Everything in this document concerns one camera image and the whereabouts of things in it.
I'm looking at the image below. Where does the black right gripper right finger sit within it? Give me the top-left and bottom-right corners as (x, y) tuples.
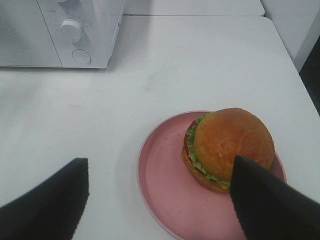
(230, 155), (320, 240)

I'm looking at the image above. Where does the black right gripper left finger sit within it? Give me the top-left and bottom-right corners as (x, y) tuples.
(0, 158), (90, 240)

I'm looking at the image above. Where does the burger with lettuce tomato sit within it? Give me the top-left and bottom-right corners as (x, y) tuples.
(181, 107), (276, 193)

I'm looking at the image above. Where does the pink plate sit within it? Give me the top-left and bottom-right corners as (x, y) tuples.
(136, 110), (287, 240)

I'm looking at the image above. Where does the white round door-release button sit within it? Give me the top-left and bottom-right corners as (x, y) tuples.
(72, 49), (92, 65)

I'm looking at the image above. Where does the white microwave oven body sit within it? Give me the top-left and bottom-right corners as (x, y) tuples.
(37, 0), (125, 69)

